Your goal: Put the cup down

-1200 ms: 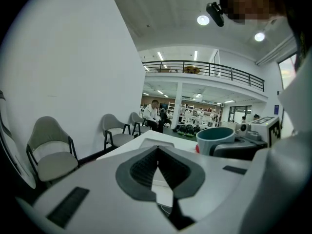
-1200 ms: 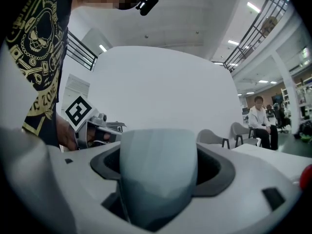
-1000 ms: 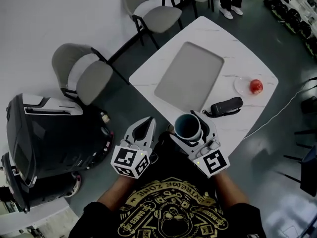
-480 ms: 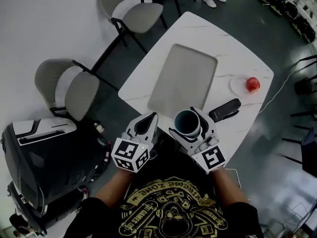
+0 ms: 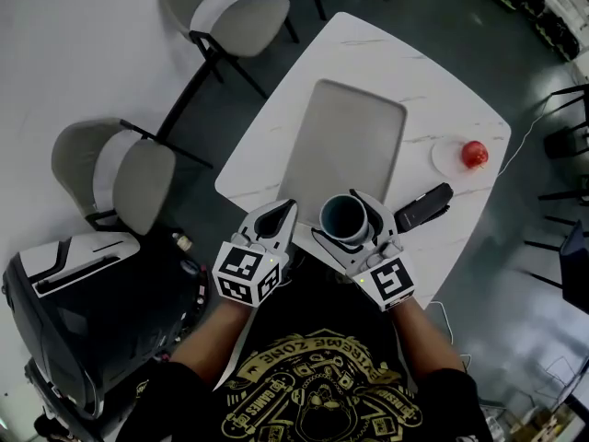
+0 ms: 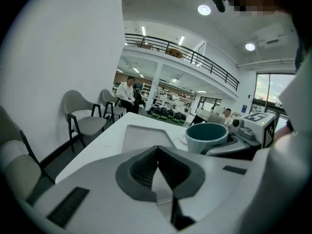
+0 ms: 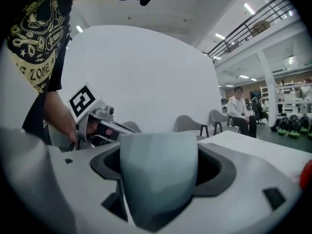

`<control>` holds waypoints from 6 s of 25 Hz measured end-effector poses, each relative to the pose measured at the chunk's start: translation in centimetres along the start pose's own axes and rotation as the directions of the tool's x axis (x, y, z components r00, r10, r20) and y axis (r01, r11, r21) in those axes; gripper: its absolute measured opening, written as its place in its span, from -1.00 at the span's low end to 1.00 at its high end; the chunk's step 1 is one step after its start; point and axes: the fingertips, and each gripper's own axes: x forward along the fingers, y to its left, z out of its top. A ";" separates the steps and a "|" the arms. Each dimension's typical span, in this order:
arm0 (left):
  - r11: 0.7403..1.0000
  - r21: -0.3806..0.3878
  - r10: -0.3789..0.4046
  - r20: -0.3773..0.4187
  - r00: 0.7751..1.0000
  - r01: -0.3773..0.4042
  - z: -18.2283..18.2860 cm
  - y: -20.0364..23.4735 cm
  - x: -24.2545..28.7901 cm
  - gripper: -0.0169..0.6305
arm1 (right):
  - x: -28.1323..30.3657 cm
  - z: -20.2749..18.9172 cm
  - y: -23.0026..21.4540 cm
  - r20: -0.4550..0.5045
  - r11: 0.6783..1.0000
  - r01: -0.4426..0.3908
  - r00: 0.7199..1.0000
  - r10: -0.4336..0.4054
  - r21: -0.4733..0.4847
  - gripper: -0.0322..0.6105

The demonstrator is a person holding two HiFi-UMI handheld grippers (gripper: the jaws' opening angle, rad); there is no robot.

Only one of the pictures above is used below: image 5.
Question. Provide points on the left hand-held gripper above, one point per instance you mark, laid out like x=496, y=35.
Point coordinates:
x=244, y=270

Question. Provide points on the person's left forearm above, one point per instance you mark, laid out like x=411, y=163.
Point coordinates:
x=216, y=339

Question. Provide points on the row of black bags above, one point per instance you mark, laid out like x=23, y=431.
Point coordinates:
x=529, y=3

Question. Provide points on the red apple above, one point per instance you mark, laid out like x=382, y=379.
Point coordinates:
x=475, y=154

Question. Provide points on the small plastic bottle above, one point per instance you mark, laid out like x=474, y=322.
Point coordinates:
x=182, y=242

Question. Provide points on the person's right forearm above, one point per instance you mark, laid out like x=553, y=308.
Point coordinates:
x=423, y=343

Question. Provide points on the white plate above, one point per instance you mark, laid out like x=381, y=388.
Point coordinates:
x=444, y=161

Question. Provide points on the white cup with teal inside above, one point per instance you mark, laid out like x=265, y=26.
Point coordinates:
x=345, y=219

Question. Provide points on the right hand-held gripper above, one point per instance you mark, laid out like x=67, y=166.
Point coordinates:
x=389, y=281

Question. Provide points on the black handheld device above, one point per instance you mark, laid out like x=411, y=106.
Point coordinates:
x=421, y=210

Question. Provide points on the large black wheeled machine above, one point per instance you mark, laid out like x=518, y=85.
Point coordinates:
x=92, y=316

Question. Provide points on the grey tray mat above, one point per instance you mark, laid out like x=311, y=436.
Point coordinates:
x=345, y=145

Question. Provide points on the black gold-printed T-shirt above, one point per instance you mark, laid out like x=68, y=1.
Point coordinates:
x=322, y=362

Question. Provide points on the black metal chair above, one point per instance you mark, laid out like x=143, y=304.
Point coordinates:
x=566, y=141
x=573, y=256

